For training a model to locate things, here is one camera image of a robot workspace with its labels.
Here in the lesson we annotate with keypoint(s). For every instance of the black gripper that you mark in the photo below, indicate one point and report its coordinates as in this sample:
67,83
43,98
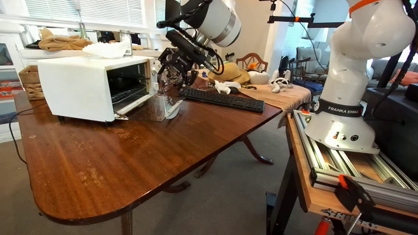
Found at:
177,58

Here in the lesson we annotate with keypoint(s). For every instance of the white toaster oven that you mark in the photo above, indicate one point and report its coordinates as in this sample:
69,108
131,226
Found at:
73,86

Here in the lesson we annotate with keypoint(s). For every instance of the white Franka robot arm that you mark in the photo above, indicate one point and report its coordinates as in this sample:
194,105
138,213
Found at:
347,65

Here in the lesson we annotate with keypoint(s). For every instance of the white crumpled tissue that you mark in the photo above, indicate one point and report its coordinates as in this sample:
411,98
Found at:
223,86

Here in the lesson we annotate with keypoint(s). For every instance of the black computer keyboard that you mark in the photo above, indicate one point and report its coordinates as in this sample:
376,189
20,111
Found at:
222,99

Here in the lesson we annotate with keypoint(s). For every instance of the tan straw hat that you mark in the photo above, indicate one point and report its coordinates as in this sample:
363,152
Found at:
228,72

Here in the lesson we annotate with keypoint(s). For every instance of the glass jar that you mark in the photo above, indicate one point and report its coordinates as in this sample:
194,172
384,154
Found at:
128,45

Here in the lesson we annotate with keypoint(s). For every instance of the white bowl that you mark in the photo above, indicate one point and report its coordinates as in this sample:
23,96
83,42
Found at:
104,48

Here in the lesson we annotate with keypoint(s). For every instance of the wooden chair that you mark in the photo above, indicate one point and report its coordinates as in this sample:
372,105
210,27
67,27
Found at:
252,60

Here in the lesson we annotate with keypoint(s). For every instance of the white fabric cap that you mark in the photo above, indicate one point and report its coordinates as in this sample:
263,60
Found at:
258,77

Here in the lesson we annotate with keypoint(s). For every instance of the tan table cloth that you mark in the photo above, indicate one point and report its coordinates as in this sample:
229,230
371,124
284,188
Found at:
278,98

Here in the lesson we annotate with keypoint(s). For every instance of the curved wooden table legs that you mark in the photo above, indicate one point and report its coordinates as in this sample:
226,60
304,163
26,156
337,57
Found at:
256,151

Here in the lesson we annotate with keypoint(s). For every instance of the brown crumpled cloth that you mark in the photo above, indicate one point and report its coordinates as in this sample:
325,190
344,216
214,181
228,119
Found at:
60,42

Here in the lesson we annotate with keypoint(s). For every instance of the grey armchair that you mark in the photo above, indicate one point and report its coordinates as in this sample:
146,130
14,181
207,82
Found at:
310,60

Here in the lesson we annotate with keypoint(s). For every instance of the brown wicker basket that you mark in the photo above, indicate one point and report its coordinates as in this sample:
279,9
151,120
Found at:
30,82

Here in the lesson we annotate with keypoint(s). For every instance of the wooden workbench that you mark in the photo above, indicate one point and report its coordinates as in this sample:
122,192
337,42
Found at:
304,183

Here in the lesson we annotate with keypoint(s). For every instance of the black computer case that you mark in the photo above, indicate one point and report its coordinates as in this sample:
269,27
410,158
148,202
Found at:
391,125

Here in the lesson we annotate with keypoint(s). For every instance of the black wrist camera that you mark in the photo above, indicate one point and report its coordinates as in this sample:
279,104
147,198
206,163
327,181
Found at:
184,43

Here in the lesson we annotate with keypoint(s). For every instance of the black camera arm orange clamp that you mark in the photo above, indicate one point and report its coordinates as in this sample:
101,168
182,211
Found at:
300,19

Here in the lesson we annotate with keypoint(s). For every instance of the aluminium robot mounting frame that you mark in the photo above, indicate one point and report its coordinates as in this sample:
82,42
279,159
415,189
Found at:
330,160

